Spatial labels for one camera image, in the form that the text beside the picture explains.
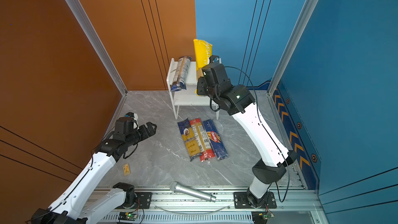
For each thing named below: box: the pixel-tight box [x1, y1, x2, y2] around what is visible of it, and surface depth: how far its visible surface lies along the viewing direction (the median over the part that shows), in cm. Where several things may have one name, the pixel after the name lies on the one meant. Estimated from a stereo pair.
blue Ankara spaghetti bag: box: [177, 118, 203, 162], surface depth 93 cm
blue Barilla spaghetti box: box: [202, 118, 229, 162], surface depth 91 cm
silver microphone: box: [169, 181, 217, 203], surface depth 76 cm
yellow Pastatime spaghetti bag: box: [193, 39, 213, 96], surface depth 68 cm
